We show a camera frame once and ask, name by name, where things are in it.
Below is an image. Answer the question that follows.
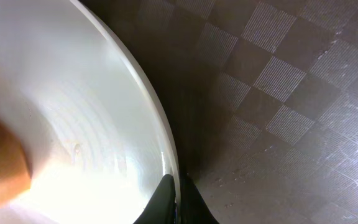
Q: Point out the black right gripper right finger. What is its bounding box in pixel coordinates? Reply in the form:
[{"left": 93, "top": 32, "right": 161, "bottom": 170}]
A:
[{"left": 180, "top": 174, "right": 219, "bottom": 224}]

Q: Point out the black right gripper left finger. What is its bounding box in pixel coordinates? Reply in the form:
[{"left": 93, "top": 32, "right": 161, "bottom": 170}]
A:
[{"left": 134, "top": 174, "right": 176, "bottom": 224}]

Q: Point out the cream white plate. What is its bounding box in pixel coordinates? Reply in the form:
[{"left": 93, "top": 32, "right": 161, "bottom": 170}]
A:
[{"left": 0, "top": 0, "right": 178, "bottom": 223}]

